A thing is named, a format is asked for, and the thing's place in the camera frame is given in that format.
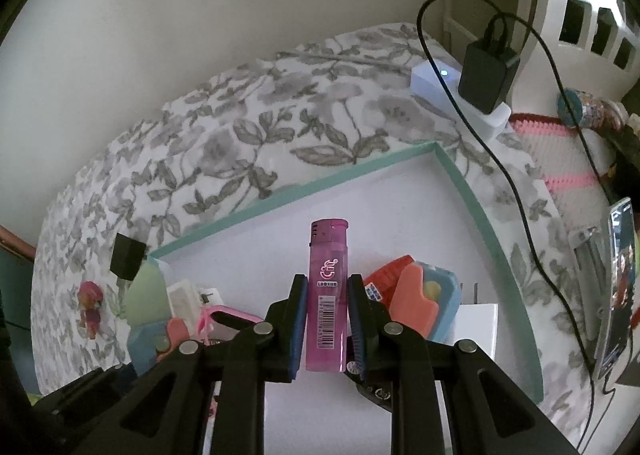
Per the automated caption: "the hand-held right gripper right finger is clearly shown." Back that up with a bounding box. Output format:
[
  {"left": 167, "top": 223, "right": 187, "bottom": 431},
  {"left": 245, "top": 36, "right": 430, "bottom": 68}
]
[{"left": 347, "top": 274, "right": 583, "bottom": 455}]

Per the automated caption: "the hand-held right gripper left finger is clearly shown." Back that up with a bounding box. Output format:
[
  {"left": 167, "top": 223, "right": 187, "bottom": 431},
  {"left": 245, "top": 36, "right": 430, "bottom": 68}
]
[{"left": 75, "top": 274, "right": 308, "bottom": 455}]

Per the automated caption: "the pink translucent lighter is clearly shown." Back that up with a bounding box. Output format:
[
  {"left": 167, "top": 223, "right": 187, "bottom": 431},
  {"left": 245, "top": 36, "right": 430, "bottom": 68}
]
[{"left": 306, "top": 218, "right": 350, "bottom": 373}]

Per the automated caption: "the coral pink toy piece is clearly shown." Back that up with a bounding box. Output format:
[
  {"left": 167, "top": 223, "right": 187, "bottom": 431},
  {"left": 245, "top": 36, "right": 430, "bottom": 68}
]
[{"left": 389, "top": 262, "right": 441, "bottom": 341}]

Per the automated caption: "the light blue toy piece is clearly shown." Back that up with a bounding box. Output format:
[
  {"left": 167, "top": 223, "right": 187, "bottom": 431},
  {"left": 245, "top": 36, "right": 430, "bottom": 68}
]
[
  {"left": 415, "top": 261, "right": 460, "bottom": 343},
  {"left": 126, "top": 320, "right": 173, "bottom": 378}
]

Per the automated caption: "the white tray with teal rim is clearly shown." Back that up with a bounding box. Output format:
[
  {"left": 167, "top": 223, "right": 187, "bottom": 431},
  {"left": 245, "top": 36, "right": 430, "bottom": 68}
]
[{"left": 147, "top": 141, "right": 546, "bottom": 455}]

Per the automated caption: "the orange pink toy figure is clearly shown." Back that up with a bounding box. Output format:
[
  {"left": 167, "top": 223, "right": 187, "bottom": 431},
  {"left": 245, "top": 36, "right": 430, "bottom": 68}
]
[{"left": 77, "top": 281, "right": 106, "bottom": 340}]

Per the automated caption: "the orange toy piece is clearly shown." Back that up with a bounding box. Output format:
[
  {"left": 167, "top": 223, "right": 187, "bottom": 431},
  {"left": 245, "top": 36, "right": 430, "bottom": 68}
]
[{"left": 155, "top": 317, "right": 188, "bottom": 361}]

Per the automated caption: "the white flat box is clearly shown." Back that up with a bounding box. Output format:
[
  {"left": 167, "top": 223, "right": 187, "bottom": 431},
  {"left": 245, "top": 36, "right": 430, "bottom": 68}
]
[{"left": 425, "top": 302, "right": 501, "bottom": 366}]

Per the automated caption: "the pale green toy piece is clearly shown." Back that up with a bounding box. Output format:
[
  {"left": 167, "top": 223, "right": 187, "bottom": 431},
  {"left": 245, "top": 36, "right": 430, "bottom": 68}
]
[{"left": 122, "top": 262, "right": 171, "bottom": 328}]

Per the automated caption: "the black cube box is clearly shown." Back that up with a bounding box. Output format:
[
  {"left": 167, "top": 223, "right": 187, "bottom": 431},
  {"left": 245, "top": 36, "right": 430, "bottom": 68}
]
[{"left": 110, "top": 232, "right": 147, "bottom": 281}]

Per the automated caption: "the grey floral bedspread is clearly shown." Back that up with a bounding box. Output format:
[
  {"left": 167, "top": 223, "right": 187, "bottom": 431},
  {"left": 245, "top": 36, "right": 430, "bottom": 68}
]
[{"left": 30, "top": 22, "right": 601, "bottom": 455}]

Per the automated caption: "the clear phone stand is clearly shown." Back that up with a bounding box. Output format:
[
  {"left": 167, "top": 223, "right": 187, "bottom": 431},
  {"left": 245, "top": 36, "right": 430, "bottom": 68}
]
[{"left": 570, "top": 227, "right": 608, "bottom": 286}]

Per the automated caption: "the white power strip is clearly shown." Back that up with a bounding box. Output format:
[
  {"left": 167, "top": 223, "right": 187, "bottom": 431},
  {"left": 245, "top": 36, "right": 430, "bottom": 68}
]
[{"left": 410, "top": 55, "right": 512, "bottom": 141}]

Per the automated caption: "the smartphone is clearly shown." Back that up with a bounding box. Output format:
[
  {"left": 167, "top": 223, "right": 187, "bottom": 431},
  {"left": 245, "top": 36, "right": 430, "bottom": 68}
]
[{"left": 595, "top": 196, "right": 638, "bottom": 378}]

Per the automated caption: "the pink white ribbed mat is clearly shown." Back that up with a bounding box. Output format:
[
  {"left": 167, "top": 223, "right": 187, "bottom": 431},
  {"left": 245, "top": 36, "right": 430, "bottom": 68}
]
[{"left": 510, "top": 112, "right": 616, "bottom": 231}]

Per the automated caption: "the black charger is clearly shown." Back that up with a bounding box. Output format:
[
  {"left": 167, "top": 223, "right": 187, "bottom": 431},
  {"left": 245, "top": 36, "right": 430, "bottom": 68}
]
[{"left": 459, "top": 38, "right": 518, "bottom": 116}]

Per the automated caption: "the teal lidded jar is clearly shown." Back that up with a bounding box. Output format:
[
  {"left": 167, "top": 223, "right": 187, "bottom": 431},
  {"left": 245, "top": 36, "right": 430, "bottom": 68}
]
[{"left": 557, "top": 88, "right": 628, "bottom": 132}]

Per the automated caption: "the pink plastic frame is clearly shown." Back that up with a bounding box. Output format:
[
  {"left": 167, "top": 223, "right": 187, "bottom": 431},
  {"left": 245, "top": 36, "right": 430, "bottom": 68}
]
[{"left": 197, "top": 305, "right": 265, "bottom": 351}]

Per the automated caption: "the copper bed rail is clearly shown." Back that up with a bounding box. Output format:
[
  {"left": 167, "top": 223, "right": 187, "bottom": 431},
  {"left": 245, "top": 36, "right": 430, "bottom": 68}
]
[{"left": 0, "top": 224, "right": 38, "bottom": 266}]

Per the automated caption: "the black cable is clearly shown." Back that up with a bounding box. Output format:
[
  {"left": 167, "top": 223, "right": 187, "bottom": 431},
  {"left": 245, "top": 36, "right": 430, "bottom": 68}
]
[
  {"left": 416, "top": 0, "right": 608, "bottom": 455},
  {"left": 487, "top": 10, "right": 618, "bottom": 206}
]

